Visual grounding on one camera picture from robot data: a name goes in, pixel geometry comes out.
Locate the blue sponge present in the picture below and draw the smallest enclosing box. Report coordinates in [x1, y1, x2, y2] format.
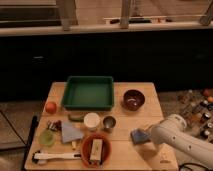
[130, 129, 147, 144]

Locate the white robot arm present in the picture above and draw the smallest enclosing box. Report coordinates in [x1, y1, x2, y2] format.
[147, 114, 213, 169]

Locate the green plastic tray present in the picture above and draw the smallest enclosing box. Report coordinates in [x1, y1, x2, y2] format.
[61, 76, 114, 111]

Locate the tray of bottles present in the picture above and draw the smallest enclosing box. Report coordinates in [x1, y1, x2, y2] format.
[178, 89, 213, 141]

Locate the dark red bowl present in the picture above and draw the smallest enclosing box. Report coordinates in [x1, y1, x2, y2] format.
[123, 89, 145, 111]

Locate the small metal cup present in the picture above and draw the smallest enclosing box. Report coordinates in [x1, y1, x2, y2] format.
[103, 116, 116, 132]

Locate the white cup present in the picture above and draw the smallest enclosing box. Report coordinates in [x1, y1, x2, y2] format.
[84, 113, 100, 131]

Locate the green chili pepper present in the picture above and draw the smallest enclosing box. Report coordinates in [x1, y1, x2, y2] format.
[68, 114, 84, 122]

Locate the orange fruit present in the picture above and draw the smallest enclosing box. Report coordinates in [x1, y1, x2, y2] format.
[45, 101, 57, 114]

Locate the blue folded cloth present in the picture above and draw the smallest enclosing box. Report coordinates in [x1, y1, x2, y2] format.
[61, 121, 84, 143]

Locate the dark small toy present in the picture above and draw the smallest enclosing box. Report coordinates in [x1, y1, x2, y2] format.
[47, 120, 62, 132]

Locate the wooden block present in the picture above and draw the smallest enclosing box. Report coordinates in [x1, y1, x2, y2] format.
[90, 139, 103, 164]

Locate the orange plate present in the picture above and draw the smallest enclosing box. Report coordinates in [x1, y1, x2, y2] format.
[80, 133, 112, 168]

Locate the small yellow piece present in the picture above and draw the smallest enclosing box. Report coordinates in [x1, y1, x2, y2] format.
[71, 141, 77, 150]

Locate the white handled brush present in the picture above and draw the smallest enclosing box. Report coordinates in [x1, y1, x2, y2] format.
[32, 151, 81, 163]

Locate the black cable on floor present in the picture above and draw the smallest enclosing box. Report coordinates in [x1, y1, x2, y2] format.
[178, 162, 211, 171]

